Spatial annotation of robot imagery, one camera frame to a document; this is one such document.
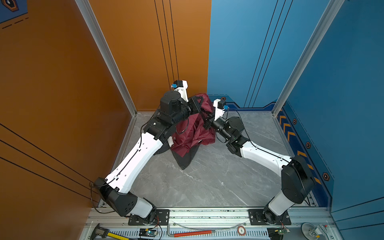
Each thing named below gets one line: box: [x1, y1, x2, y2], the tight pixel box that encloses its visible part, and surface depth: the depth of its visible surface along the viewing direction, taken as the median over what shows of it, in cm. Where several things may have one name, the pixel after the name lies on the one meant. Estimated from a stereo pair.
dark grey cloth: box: [153, 139, 201, 170], surface depth 96 cm
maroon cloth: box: [171, 93, 216, 157], surface depth 71 cm
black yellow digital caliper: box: [90, 223, 132, 240], surface depth 71 cm
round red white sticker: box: [237, 225, 246, 236], surface depth 71 cm
